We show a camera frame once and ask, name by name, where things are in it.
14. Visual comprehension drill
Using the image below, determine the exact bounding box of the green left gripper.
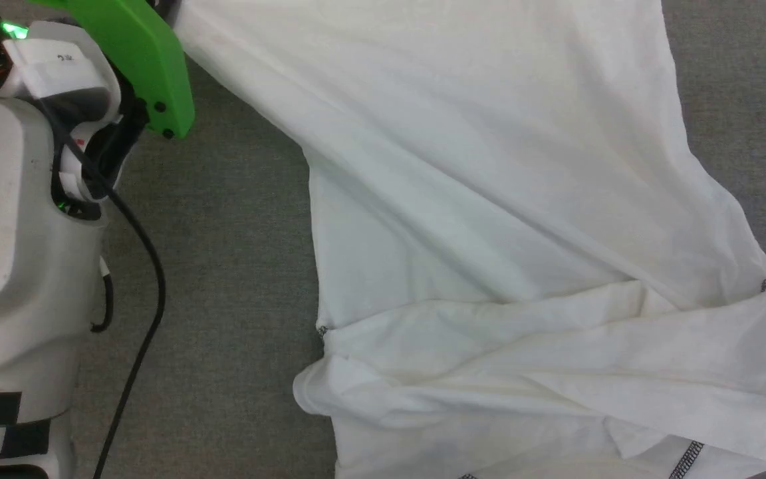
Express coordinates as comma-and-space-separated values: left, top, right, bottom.
27, 0, 195, 140

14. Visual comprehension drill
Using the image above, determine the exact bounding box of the white long-sleeve shirt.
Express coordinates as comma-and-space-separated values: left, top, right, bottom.
174, 0, 766, 479

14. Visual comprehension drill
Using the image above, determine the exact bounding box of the thick black cable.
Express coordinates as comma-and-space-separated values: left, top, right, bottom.
37, 100, 168, 479

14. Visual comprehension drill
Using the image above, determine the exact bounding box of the short black cable loop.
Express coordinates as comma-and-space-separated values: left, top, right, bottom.
89, 263, 115, 333

